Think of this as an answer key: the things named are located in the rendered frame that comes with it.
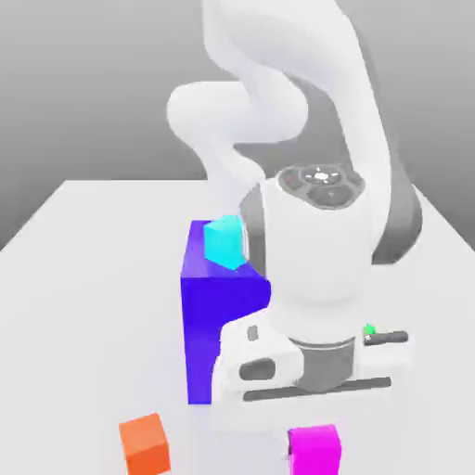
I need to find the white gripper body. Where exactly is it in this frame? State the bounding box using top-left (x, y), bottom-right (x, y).
top-left (211, 365), bottom-right (414, 434)

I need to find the small magenta cube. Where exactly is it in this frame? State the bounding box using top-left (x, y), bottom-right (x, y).
top-left (287, 424), bottom-right (342, 475)

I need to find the small orange cube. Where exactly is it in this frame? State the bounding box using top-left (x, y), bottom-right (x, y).
top-left (118, 412), bottom-right (173, 475)

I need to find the small cyan cube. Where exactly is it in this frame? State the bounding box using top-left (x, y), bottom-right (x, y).
top-left (203, 214), bottom-right (249, 272)

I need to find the large blue box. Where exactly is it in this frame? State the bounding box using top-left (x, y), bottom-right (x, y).
top-left (180, 219), bottom-right (273, 406)

